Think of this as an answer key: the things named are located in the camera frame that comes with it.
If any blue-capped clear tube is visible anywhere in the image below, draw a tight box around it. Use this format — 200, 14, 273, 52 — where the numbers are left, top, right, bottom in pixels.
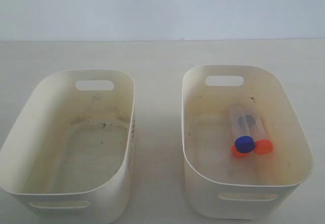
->
229, 105, 255, 153

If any orange-capped clear tube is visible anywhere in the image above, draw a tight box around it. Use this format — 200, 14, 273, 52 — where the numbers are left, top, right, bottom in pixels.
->
249, 113, 273, 155
231, 145, 249, 158

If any white plastic bin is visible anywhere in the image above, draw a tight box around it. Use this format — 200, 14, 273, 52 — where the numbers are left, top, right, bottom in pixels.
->
1, 70, 135, 223
181, 65, 313, 219

